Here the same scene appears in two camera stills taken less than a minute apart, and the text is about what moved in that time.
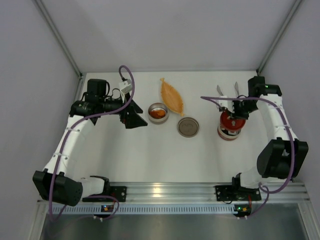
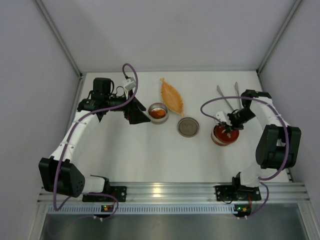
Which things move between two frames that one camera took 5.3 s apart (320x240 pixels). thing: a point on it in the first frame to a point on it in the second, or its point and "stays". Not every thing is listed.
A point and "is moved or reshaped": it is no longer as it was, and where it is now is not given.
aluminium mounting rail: x=205 y=193 stays
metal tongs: x=236 y=87 stays
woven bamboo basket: x=171 y=97 stays
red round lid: x=231 y=123 is moved or reshaped
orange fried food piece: x=157 y=113 stays
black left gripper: x=125 y=113 to x=130 y=110
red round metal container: x=228 y=135 is moved or reshaped
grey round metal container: x=158 y=113 stays
